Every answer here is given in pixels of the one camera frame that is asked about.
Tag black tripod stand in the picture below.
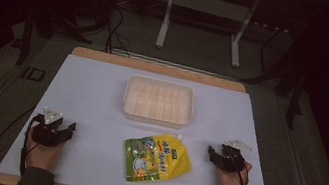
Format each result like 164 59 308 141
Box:
233 17 318 132

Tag white table sheet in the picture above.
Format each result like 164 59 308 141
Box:
0 45 291 185

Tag black floor bracket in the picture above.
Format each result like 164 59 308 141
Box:
20 65 47 83

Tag person's left hand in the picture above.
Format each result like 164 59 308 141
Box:
20 124 69 174

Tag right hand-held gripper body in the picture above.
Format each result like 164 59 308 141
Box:
213 135 256 178

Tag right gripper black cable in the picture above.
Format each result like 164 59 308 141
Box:
226 150 254 185

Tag yellow spouted snack pouch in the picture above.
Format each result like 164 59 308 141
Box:
116 125 198 185

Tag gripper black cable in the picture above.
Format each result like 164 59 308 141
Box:
16 112 45 178
226 150 254 185

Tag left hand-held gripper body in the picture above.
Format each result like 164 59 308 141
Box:
29 105 70 150

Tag black stand legs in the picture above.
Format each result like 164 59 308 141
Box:
14 0 99 78

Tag white metal stand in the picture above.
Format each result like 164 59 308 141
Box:
153 0 263 71

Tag white plastic tray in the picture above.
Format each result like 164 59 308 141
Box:
118 72 198 132

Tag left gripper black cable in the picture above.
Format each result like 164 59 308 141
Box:
16 112 45 178

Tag black floor cables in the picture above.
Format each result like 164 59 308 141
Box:
101 4 140 59

